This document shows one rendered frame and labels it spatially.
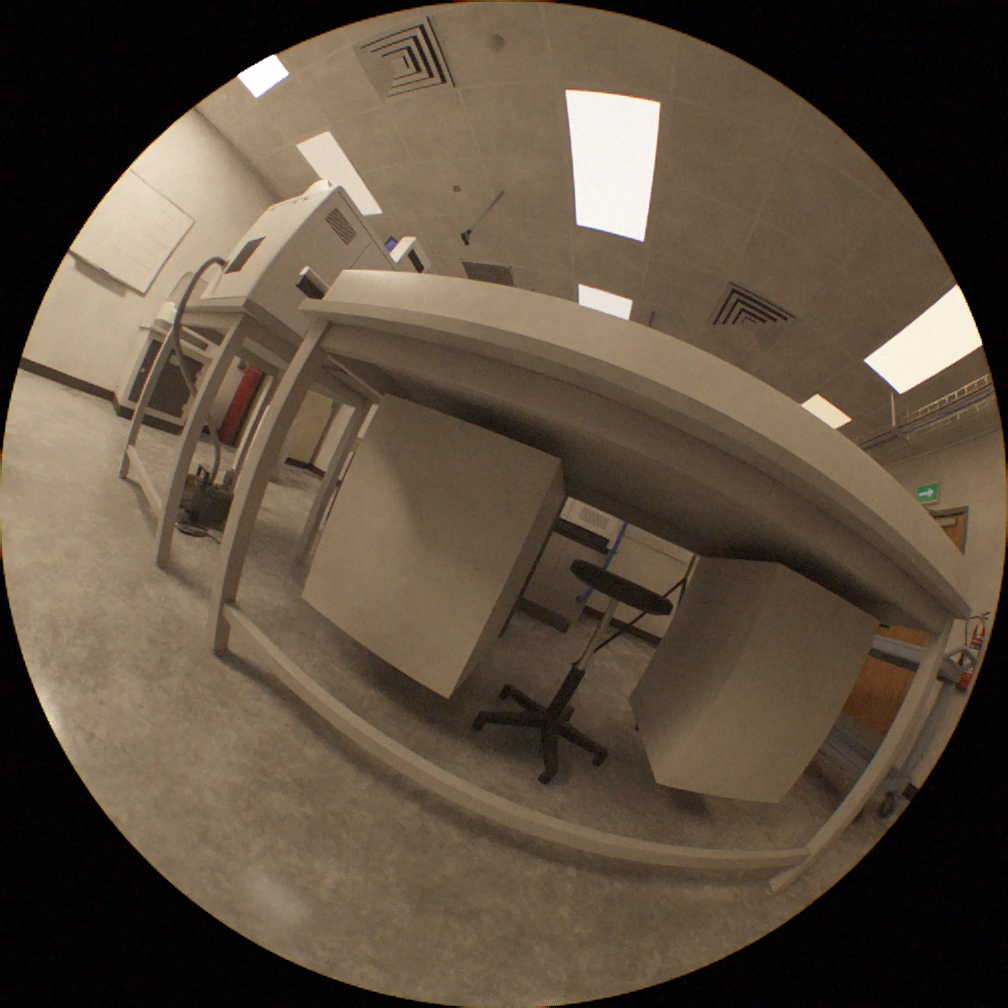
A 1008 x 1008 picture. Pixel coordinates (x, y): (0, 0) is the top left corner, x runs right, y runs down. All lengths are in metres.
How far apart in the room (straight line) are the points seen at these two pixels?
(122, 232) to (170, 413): 1.97
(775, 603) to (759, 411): 0.49
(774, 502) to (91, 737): 1.21
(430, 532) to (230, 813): 0.74
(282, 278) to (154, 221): 3.10
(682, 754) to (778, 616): 0.40
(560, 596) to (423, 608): 1.87
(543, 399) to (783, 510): 0.42
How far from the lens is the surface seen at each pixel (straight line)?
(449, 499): 0.77
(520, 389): 0.52
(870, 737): 3.58
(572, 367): 0.48
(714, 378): 0.54
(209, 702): 0.89
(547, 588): 2.57
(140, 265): 4.15
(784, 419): 0.58
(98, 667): 0.94
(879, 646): 2.24
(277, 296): 1.26
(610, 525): 2.64
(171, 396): 3.62
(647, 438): 0.50
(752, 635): 0.87
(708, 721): 0.91
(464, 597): 0.76
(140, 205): 4.24
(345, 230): 1.42
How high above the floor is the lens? 0.65
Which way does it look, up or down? 1 degrees up
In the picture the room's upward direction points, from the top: 25 degrees clockwise
